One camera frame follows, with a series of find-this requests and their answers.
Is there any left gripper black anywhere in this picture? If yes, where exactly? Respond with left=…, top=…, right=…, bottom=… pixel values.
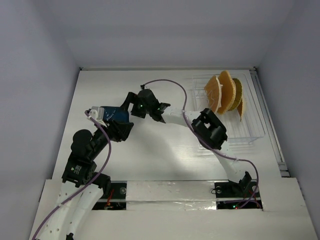
left=89, top=117, right=133, bottom=159

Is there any dark blue ceramic plate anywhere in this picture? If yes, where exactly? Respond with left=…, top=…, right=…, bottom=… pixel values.
left=101, top=106, right=130, bottom=123

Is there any triangular woven basket plate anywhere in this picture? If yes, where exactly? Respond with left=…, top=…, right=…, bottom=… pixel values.
left=204, top=75, right=223, bottom=113

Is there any round green-rimmed woven plate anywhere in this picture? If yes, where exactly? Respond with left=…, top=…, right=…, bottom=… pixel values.
left=229, top=78, right=243, bottom=111

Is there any fish-shaped woven plate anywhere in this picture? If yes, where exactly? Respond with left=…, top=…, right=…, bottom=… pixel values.
left=237, top=96, right=246, bottom=121

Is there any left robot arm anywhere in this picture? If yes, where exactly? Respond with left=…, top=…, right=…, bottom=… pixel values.
left=32, top=120, right=134, bottom=240

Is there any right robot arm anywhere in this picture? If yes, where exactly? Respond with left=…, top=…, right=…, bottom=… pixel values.
left=120, top=89, right=259, bottom=202

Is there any silver foil-taped front beam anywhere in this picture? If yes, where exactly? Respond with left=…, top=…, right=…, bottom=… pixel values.
left=125, top=180, right=217, bottom=211

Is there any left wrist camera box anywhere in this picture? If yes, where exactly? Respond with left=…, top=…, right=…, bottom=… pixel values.
left=85, top=106, right=105, bottom=125

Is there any white wire dish rack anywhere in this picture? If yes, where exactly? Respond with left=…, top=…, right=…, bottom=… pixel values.
left=191, top=73, right=266, bottom=146

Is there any white side rail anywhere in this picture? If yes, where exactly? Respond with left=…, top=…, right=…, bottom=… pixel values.
left=249, top=67, right=291, bottom=178

